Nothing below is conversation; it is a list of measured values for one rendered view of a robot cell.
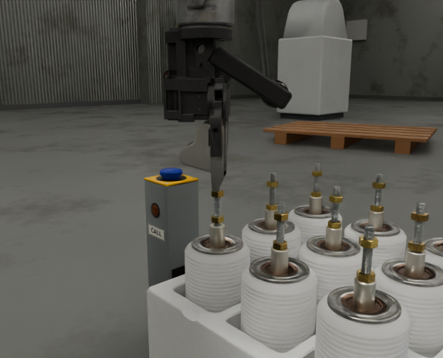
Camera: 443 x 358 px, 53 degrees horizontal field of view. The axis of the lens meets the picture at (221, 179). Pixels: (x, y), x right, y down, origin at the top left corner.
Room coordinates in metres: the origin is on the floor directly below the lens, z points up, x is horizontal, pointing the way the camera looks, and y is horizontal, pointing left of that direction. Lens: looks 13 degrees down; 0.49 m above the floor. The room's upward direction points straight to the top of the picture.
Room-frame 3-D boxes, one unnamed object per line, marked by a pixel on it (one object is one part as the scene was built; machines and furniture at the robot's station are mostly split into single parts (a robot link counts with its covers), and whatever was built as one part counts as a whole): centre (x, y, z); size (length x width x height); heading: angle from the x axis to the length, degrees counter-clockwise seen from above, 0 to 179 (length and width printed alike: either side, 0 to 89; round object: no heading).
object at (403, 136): (3.38, -1.00, 0.05); 1.17 x 0.80 x 0.11; 58
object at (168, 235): (0.76, 0.09, 0.16); 0.07 x 0.07 x 0.31; 42
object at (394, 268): (0.51, -0.24, 0.25); 0.08 x 0.08 x 0.01
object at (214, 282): (0.60, 0.01, 0.16); 0.10 x 0.10 x 0.18
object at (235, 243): (0.60, 0.01, 0.25); 0.08 x 0.08 x 0.01
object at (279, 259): (0.52, -0.07, 0.26); 0.02 x 0.02 x 0.03
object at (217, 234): (0.60, 0.01, 0.26); 0.02 x 0.02 x 0.03
